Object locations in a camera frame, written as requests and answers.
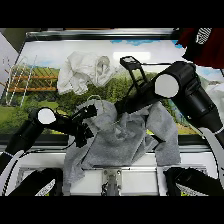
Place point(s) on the silver frame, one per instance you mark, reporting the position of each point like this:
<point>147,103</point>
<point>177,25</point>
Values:
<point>140,180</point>

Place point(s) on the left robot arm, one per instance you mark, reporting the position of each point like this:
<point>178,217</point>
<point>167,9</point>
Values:
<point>28,130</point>

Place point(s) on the red and black garment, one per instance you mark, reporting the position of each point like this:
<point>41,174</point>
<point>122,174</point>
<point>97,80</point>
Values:
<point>208,50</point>

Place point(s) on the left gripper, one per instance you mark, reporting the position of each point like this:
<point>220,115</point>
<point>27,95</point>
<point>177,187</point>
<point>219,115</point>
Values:
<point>83,133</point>

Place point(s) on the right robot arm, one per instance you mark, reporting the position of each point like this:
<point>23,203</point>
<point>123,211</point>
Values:
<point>191,95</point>

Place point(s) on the grey garment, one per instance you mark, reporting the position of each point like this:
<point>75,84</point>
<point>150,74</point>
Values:
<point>126,140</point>

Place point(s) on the white garment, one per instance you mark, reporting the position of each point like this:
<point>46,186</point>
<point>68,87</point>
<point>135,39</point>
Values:
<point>81,71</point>
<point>216,95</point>

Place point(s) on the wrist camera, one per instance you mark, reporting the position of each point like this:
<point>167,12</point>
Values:
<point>89,111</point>
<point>133,68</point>

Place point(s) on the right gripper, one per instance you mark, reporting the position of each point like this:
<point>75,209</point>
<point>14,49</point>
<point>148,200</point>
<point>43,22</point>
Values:
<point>125,106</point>

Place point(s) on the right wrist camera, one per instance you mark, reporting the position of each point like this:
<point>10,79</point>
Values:
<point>133,68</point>

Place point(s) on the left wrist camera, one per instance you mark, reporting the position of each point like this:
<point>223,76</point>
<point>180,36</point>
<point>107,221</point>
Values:
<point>89,111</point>

